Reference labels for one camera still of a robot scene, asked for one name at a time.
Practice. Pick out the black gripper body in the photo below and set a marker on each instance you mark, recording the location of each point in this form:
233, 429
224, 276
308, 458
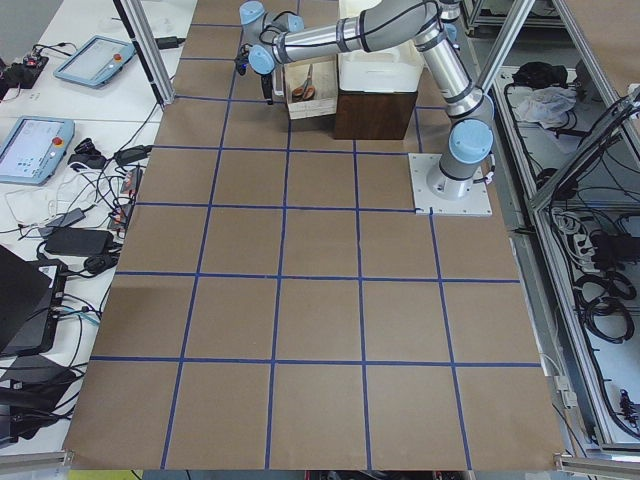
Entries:
265, 81

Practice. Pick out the orange grey scissors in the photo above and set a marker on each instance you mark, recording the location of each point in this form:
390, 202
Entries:
306, 91

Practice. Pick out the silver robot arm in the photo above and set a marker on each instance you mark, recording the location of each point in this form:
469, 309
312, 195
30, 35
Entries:
273, 39

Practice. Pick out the dark brown wooden cabinet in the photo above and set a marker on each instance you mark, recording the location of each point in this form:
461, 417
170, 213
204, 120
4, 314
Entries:
373, 116

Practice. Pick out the black power adapter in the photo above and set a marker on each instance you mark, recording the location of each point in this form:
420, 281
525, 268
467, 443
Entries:
169, 42

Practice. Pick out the white foam tray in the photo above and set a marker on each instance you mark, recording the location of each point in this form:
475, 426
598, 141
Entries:
380, 70

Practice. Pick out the far teach pendant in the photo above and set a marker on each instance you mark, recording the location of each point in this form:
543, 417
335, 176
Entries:
96, 62

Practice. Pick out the teach pendant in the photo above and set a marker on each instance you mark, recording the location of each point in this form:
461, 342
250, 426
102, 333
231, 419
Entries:
34, 148
96, 62

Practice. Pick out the near teach pendant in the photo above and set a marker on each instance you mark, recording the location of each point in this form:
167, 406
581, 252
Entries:
34, 148

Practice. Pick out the large black power brick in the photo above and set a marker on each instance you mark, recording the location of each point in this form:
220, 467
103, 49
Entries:
78, 242

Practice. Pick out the white crumpled cloth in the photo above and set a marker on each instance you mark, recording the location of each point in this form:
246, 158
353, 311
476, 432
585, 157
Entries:
548, 107

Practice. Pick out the black laptop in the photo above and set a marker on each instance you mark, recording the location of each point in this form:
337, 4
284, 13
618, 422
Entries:
30, 293

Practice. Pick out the aluminium frame post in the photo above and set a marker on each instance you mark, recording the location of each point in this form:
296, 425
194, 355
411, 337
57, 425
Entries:
137, 26

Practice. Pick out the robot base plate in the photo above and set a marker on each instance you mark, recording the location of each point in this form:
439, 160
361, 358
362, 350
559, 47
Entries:
436, 194

